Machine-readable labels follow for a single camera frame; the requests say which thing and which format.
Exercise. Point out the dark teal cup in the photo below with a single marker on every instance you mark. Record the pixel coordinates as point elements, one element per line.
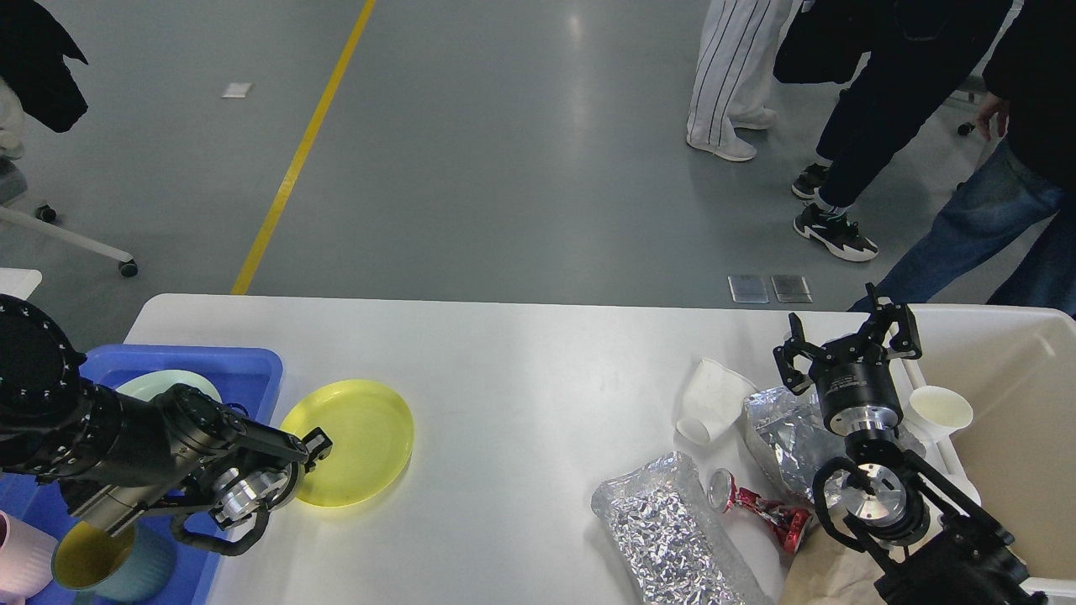
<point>130,567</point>

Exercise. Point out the pink cup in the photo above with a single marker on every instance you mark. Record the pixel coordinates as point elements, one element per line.
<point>25,560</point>

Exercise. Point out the silver foil bag rear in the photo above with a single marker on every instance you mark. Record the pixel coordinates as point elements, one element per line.
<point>786,436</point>

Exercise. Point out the silver foil bag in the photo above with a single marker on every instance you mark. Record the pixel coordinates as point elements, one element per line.
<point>670,537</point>
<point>786,436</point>

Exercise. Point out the floor socket plate right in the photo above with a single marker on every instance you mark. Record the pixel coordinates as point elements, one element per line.
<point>792,289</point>

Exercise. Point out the blue plastic tray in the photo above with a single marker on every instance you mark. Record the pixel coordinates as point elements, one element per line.
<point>248,377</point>

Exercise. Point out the crushed red soda can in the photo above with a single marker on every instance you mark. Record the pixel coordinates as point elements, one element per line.
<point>787,522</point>

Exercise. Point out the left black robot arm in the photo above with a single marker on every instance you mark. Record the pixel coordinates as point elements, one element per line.
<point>117,459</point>

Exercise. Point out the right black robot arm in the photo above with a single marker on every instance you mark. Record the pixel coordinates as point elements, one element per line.
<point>933,543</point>

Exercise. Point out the floor socket plate left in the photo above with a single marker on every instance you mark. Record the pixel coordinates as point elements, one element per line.
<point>748,290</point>

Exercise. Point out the office chair left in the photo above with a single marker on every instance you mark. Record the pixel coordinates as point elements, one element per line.
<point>15,187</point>

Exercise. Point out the person with black sneakers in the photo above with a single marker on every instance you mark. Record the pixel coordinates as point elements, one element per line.
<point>921,51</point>

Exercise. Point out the person at right edge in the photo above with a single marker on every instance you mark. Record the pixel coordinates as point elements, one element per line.
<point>1029,178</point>

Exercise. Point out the floor socket plate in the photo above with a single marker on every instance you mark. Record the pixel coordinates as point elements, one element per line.
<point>748,290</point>
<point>792,289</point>

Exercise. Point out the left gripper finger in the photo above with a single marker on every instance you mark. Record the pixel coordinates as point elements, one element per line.
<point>291,480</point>
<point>318,446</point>

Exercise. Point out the white side table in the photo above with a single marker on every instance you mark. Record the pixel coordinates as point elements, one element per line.
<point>19,283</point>

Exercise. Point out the beige plastic bin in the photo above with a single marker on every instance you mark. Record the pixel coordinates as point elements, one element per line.
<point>1016,366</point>

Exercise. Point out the white paper cup lying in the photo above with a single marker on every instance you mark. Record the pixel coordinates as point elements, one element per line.
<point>711,402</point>

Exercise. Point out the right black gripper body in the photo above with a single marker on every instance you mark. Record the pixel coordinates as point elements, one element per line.
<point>854,386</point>

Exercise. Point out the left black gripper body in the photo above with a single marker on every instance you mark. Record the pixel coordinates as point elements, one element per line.
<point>242,485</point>

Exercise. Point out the white office chair right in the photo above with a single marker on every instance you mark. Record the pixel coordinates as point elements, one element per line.
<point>968,96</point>

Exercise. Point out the yellow plastic plate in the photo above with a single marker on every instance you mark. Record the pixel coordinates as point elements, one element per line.
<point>372,429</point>

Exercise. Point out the silver foil bag front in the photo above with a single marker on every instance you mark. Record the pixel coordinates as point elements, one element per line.
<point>670,537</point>

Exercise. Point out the white paper cup upright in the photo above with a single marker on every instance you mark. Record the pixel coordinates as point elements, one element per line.
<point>934,413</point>

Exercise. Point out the black jacket left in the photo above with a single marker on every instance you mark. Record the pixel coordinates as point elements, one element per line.
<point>34,49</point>

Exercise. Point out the pale green plate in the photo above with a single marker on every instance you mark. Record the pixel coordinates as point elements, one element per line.
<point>147,386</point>

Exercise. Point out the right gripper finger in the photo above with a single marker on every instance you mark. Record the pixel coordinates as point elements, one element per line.
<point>795,346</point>
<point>890,332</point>

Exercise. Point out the person in white trousers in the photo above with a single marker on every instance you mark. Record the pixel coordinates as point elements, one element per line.
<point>733,76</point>

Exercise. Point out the brown paper bag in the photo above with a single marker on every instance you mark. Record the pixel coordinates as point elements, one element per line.
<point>825,572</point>

